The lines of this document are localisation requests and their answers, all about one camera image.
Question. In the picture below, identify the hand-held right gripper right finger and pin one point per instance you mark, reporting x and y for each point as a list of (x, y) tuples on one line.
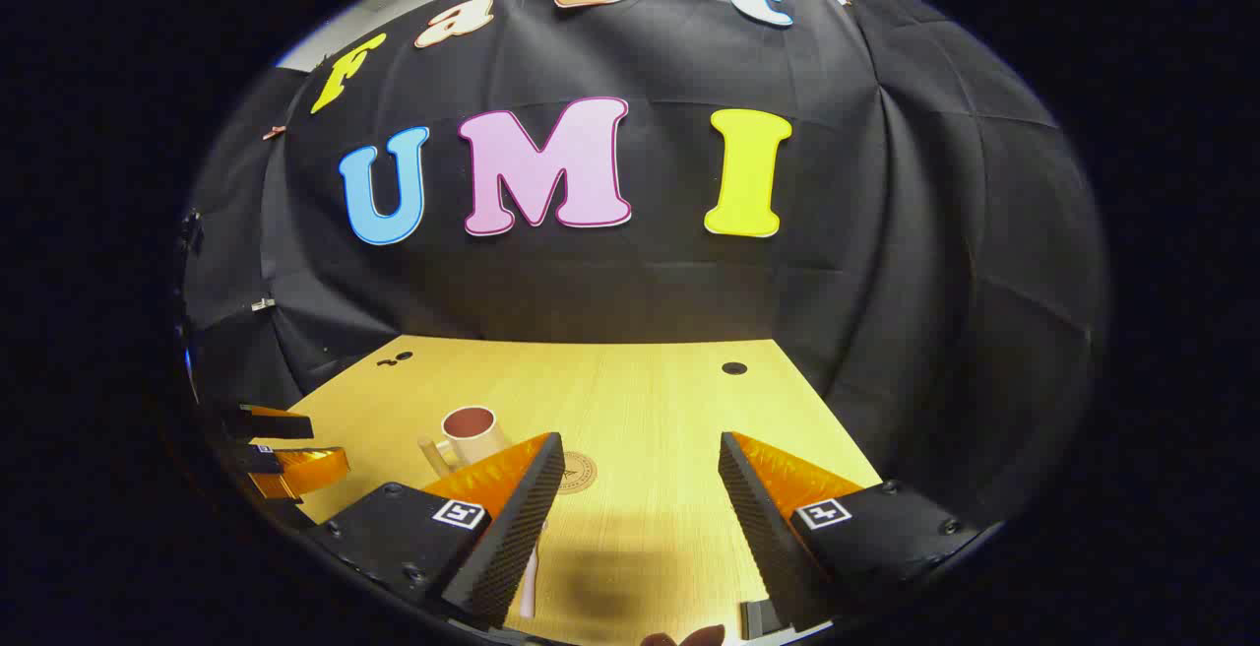
[(763, 528)]

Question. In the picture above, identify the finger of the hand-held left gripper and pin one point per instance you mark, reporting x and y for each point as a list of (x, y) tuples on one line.
[(281, 424), (310, 471)]

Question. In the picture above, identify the round wooden coaster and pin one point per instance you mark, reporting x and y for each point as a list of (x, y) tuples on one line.
[(579, 474)]

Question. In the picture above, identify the white toothbrush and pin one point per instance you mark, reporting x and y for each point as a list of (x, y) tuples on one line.
[(531, 577)]

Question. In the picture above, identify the wooden desktop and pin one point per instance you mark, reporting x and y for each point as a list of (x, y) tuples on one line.
[(640, 400)]

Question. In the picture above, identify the black backdrop cloth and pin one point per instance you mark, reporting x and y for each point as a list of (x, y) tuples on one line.
[(650, 282)]

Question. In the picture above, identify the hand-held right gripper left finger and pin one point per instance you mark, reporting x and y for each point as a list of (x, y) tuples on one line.
[(512, 538)]

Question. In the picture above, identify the cream cup with brown inside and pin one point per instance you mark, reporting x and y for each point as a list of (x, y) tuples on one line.
[(480, 444)]

